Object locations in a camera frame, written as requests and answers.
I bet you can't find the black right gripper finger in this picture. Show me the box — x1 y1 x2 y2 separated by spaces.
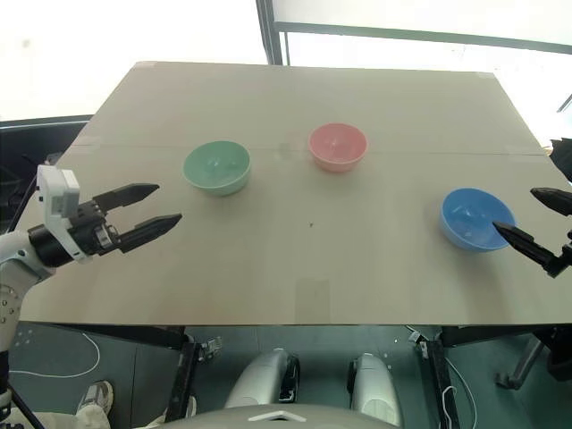
529 187 572 215
492 221 559 274

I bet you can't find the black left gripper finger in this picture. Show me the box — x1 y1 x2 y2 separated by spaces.
117 213 184 255
91 182 161 212

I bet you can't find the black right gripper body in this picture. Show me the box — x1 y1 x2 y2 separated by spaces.
545 231 572 279

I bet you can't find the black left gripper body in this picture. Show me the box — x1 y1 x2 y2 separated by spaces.
66 198 125 257

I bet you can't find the dark object beside table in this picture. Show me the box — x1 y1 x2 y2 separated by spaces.
548 137 572 184

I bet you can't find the blue bowl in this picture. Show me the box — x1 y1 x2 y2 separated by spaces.
437 187 518 254

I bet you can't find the green bowl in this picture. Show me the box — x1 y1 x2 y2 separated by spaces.
181 139 252 198

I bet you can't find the black desk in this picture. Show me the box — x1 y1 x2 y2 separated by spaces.
0 114 93 236

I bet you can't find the black chair base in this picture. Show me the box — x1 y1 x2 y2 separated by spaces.
493 328 572 392

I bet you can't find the silver table latch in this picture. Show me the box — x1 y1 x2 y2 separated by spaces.
196 335 224 363

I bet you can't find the black table leg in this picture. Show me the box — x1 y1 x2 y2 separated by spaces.
414 329 462 429
164 330 198 424

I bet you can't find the white sneaker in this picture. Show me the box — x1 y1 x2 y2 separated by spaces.
77 380 114 416

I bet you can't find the silver left robot leg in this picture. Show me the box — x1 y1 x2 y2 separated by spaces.
223 348 302 410

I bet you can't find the silver robot leg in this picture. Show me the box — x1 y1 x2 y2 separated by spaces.
348 352 403 428
223 348 302 410

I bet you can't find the red bowl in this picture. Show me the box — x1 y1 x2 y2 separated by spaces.
307 122 369 175

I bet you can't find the silver right robot leg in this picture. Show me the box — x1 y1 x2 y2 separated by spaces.
348 352 403 428

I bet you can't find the grey robot torso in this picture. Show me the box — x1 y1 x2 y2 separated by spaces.
154 404 374 429

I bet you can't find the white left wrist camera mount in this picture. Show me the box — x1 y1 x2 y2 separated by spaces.
36 164 96 265

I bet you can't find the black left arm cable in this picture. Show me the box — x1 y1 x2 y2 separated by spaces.
7 172 44 236

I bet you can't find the white floor cable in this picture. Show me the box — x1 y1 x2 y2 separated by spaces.
7 328 101 379
439 352 486 429

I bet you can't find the dark window frame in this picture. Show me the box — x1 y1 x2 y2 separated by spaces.
256 0 572 67

